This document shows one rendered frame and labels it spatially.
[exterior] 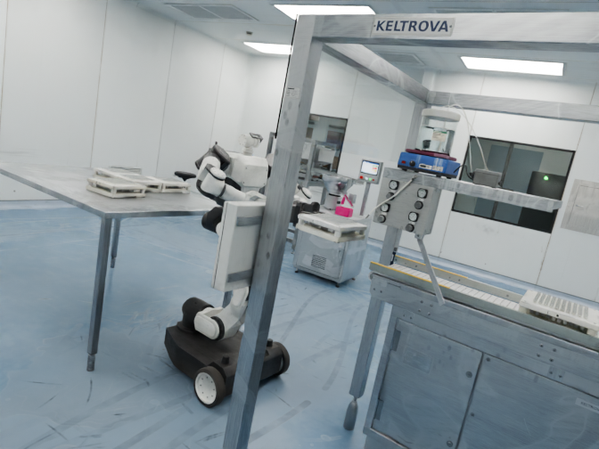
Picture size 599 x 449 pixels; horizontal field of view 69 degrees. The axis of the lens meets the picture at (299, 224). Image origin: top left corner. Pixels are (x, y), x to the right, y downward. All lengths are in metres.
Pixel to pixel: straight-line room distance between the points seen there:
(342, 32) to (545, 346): 1.23
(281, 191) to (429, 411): 1.17
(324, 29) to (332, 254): 3.58
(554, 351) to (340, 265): 3.13
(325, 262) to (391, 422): 2.82
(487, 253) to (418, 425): 5.22
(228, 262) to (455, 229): 6.04
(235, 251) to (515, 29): 0.86
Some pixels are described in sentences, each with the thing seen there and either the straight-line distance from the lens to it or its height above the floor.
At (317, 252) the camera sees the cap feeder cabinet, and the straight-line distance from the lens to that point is 4.72.
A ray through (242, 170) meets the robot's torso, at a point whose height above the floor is 1.21.
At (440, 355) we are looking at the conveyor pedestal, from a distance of 1.92.
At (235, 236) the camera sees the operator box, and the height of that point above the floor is 1.12.
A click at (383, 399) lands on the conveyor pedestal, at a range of 2.08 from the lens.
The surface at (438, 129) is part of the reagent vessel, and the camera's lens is 1.84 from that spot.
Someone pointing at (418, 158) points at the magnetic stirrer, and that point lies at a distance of 1.82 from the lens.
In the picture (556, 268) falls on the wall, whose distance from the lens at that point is 7.05.
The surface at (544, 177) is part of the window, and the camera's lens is 6.98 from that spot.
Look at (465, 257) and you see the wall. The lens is 7.13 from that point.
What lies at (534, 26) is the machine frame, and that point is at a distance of 1.07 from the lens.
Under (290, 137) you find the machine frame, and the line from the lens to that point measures 1.25.
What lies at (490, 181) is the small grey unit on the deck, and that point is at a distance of 1.78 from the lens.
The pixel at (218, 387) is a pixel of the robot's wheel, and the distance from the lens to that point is 2.37.
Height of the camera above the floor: 1.40
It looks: 10 degrees down
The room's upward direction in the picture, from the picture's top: 11 degrees clockwise
